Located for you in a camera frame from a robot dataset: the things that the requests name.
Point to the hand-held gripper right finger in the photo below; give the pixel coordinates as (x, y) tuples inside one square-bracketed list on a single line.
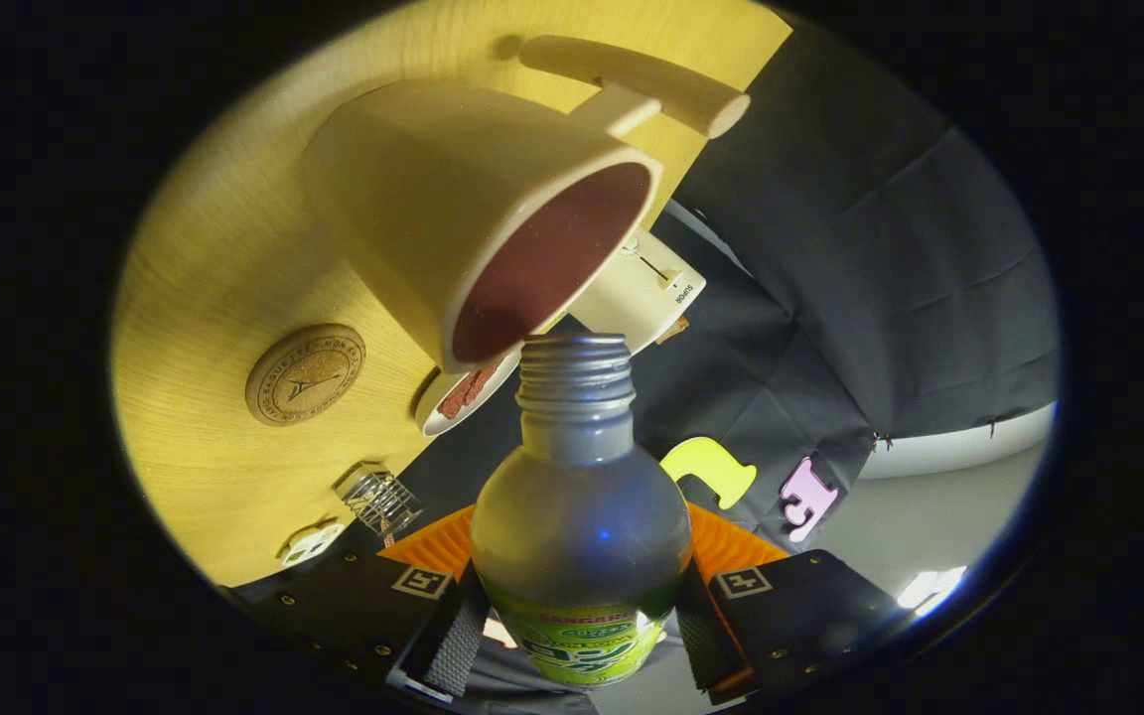
[(706, 645)]

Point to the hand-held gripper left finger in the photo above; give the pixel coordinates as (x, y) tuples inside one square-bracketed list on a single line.
[(453, 650)]

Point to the silver bottle with green label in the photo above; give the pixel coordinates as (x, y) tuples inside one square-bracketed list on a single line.
[(582, 516)]

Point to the round cork coaster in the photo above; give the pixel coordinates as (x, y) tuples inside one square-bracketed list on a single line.
[(304, 375)]

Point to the white divided dish of beans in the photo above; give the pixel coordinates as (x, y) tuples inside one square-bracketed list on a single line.
[(312, 544)]

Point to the bright ceiling light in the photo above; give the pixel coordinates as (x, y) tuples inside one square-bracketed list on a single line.
[(929, 588)]

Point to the white round plate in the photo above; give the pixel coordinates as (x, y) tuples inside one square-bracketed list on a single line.
[(431, 419)]

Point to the red food piece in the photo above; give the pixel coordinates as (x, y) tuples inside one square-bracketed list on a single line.
[(463, 392)]

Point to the wooden table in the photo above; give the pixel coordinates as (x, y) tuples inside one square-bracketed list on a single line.
[(214, 467)]

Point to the bread slice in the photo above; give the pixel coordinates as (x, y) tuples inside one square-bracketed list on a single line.
[(673, 330)]

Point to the white toaster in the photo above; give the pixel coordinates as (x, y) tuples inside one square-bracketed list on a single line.
[(632, 298)]

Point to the black backdrop cloth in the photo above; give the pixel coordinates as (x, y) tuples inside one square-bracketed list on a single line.
[(880, 298)]

